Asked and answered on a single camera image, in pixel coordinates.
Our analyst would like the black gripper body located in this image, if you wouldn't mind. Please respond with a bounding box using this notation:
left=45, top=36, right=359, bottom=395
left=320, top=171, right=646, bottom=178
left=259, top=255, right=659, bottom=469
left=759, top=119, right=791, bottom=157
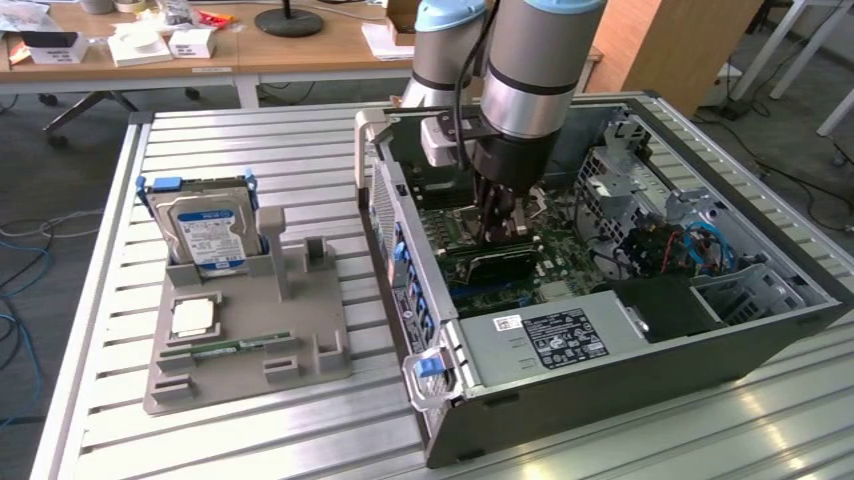
left=470, top=127, right=557, bottom=195

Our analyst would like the graphics card with metal bracket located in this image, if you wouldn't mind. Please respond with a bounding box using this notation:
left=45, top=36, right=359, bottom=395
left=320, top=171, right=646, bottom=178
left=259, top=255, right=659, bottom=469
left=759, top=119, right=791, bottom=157
left=463, top=249, right=539, bottom=284

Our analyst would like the CPU socket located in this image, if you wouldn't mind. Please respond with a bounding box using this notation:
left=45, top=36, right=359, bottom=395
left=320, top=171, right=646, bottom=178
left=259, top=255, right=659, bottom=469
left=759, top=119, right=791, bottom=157
left=452, top=204, right=488, bottom=246

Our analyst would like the metal socket cover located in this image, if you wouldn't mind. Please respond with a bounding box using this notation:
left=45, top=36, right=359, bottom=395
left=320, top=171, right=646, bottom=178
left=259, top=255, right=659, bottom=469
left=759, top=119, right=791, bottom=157
left=510, top=187, right=553, bottom=236

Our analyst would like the green motherboard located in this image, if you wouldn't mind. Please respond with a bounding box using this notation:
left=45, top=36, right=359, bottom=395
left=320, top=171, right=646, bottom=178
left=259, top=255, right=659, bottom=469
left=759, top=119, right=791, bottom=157
left=416, top=172, right=606, bottom=317

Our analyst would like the blue expansion slot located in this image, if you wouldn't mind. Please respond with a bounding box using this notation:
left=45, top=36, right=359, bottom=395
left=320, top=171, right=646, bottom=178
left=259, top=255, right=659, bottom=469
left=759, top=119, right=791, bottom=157
left=450, top=279, right=529, bottom=302

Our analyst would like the metal disk bay cage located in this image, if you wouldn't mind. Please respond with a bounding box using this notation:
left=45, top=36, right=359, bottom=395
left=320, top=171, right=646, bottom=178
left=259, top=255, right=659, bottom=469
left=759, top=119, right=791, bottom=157
left=690, top=262, right=809, bottom=326
left=573, top=144, right=675, bottom=261

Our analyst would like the grey power supply unit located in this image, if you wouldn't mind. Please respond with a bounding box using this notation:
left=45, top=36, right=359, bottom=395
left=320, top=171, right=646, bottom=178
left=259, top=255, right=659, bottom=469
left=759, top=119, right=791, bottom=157
left=458, top=291, right=653, bottom=389

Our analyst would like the white paper stack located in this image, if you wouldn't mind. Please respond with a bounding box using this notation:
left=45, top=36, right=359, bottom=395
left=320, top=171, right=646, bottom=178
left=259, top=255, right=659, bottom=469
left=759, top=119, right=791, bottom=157
left=362, top=22, right=416, bottom=61

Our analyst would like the wooden cabinet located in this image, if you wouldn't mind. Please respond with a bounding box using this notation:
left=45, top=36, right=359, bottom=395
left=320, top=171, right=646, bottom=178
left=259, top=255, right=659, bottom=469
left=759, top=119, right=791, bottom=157
left=579, top=0, right=766, bottom=109

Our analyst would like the brown cardboard box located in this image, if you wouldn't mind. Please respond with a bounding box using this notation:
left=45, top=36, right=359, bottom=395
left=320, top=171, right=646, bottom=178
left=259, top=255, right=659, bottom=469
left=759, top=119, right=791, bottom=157
left=386, top=0, right=419, bottom=34

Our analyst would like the black open PC case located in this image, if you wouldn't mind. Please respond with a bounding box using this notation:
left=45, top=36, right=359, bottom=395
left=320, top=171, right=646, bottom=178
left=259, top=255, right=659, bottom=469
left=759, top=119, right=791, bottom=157
left=352, top=97, right=846, bottom=469

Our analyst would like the wooden desk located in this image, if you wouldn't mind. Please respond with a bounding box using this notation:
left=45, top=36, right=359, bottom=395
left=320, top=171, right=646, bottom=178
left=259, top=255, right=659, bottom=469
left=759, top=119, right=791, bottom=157
left=0, top=0, right=606, bottom=96

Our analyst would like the hard disk in blue carrier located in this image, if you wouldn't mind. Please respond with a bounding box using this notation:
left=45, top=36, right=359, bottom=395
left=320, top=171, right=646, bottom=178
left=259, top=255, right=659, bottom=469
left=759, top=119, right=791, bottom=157
left=135, top=169, right=260, bottom=279

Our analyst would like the black lamp base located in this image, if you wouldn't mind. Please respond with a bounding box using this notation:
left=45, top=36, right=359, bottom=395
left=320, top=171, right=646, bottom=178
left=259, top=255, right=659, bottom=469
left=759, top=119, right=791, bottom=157
left=254, top=0, right=327, bottom=38

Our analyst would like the grey printed parts rack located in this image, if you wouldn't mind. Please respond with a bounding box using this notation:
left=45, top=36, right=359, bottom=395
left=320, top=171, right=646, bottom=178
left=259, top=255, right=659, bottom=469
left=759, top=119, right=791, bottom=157
left=142, top=207, right=352, bottom=417

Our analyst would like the green RAM stick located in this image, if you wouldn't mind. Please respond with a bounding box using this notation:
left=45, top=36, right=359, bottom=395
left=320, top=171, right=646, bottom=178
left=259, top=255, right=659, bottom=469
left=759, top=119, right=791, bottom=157
left=159, top=335, right=295, bottom=360

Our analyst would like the silver CPU chip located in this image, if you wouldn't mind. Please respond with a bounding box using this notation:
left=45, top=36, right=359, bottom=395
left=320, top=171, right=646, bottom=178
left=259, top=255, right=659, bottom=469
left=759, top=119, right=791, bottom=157
left=170, top=298, right=216, bottom=336

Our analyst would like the white box with printed label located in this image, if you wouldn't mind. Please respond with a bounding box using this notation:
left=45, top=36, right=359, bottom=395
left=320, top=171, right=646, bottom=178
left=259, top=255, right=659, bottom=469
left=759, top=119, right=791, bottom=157
left=167, top=27, right=218, bottom=60

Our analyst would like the white box with round insert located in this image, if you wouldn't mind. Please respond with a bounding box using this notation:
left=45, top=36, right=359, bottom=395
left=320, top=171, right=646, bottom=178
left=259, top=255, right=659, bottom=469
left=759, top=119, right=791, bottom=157
left=107, top=22, right=174, bottom=69

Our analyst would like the black office chair base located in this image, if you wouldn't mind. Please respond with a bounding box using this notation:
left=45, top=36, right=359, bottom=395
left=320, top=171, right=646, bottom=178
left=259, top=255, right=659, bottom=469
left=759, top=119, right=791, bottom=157
left=39, top=87, right=202, bottom=149

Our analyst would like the white box with black lid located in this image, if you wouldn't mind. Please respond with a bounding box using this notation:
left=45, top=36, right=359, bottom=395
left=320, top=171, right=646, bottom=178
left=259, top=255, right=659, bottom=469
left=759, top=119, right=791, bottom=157
left=19, top=30, right=91, bottom=65

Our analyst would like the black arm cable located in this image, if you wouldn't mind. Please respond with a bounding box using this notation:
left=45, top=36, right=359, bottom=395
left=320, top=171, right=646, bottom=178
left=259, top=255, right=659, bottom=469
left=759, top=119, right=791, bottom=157
left=451, top=0, right=503, bottom=169

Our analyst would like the red wire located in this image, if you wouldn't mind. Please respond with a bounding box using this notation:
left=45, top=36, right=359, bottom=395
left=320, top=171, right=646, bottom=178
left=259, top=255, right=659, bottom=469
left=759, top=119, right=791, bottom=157
left=657, top=224, right=689, bottom=274

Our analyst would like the blue data wire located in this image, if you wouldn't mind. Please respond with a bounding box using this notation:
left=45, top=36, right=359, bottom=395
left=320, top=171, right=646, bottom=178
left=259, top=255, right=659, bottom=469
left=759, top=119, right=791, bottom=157
left=683, top=219, right=739, bottom=274

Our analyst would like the white desk frame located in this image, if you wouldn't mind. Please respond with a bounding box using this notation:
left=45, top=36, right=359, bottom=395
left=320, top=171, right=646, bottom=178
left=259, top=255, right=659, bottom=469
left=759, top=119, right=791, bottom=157
left=730, top=0, right=854, bottom=137

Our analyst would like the blue floor cable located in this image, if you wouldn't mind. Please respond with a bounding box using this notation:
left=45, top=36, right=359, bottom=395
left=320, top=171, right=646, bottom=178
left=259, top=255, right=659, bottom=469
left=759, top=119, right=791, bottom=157
left=0, top=239, right=52, bottom=426

